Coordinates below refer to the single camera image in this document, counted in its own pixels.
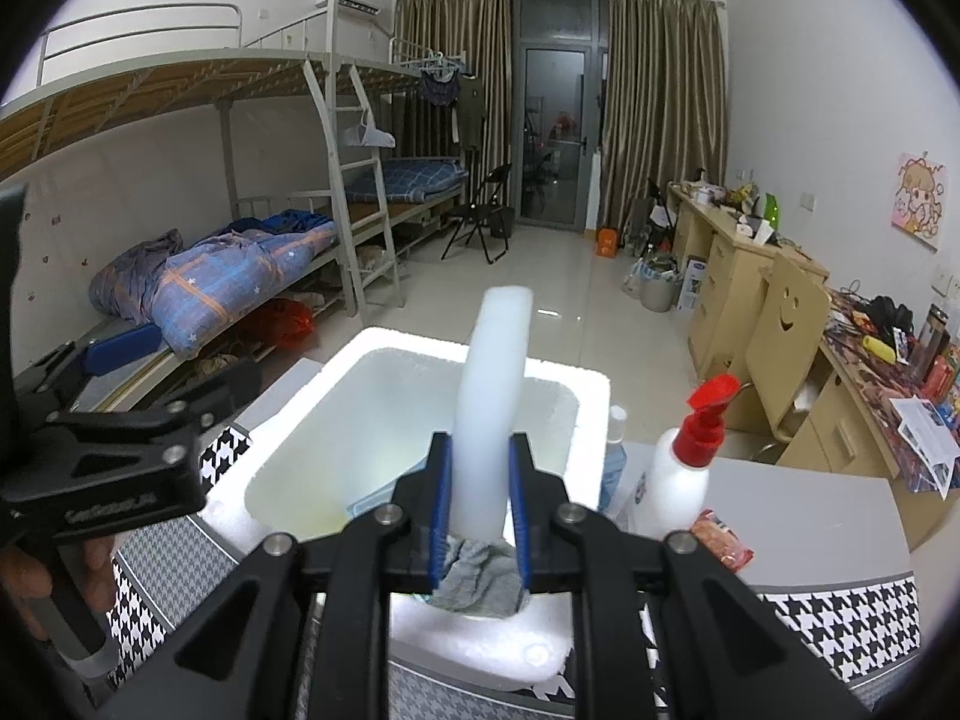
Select white foam lid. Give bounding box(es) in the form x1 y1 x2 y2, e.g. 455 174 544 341
449 286 534 543

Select person left hand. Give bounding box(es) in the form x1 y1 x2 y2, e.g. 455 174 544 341
0 535 119 642

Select red snack packet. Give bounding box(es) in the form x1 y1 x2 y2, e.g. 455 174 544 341
690 509 755 574

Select houndstooth table cloth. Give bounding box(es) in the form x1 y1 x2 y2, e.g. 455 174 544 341
104 422 925 720

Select white pump lotion bottle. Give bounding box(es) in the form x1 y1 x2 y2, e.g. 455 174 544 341
630 374 740 539

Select blue plaid quilt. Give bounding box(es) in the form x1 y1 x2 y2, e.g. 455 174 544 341
88 210 337 359

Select grey cloth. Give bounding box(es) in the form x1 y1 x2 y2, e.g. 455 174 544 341
428 536 529 619

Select white foam box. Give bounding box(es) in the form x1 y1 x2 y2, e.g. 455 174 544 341
195 325 614 692

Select wooden desk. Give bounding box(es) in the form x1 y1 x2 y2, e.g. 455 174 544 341
669 184 958 550

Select wooden smiley chair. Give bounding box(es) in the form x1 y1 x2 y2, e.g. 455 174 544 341
727 255 832 444

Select metal bucket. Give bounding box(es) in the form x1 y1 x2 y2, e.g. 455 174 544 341
640 255 682 312

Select metal bunk bed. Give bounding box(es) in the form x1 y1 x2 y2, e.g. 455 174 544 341
2 0 466 411

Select black folding chair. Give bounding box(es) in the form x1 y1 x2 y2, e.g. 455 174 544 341
441 163 516 265

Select anime girl poster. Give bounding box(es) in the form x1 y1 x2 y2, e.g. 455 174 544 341
890 151 947 250

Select brown curtain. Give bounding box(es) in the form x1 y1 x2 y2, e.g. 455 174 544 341
599 0 729 231

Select glass balcony door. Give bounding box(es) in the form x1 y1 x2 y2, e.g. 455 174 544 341
521 47 586 229

